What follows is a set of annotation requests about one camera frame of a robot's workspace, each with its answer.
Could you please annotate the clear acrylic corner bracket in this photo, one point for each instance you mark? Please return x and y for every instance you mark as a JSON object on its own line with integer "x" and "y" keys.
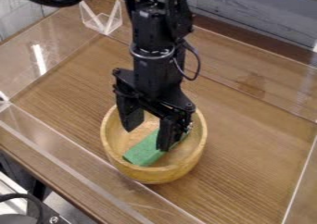
{"x": 105, "y": 23}

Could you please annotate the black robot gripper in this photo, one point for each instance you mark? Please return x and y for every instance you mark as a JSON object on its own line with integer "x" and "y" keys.
{"x": 149, "y": 88}

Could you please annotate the brown wooden bowl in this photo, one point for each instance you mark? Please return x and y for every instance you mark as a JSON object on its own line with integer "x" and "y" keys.
{"x": 174, "y": 165}

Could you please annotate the black metal frame bracket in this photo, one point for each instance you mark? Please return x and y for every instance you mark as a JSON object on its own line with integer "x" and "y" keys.
{"x": 50, "y": 216}

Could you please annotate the green rectangular block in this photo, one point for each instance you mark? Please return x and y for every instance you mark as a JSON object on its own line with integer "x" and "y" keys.
{"x": 143, "y": 154}

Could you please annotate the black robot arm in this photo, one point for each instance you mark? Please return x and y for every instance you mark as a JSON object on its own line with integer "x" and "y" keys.
{"x": 161, "y": 23}

